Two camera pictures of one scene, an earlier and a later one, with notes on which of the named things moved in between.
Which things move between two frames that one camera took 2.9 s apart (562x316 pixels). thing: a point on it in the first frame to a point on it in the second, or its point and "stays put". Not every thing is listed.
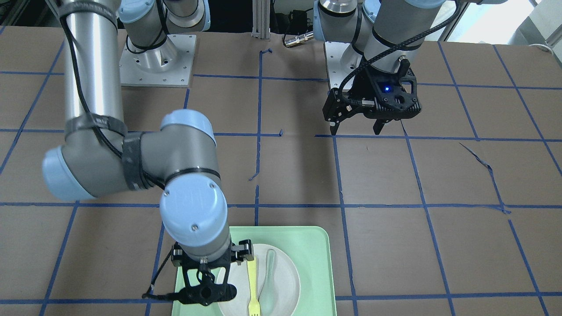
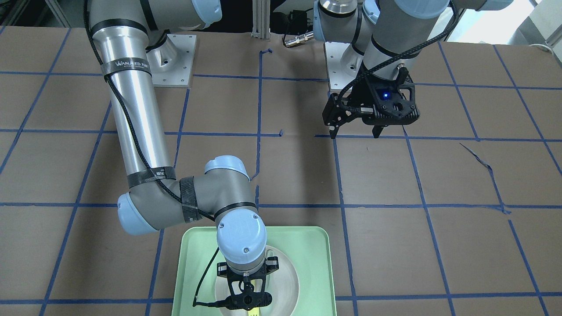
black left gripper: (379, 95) stays put
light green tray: (311, 249) stays put
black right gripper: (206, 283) to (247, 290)
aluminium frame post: (261, 19) stays put
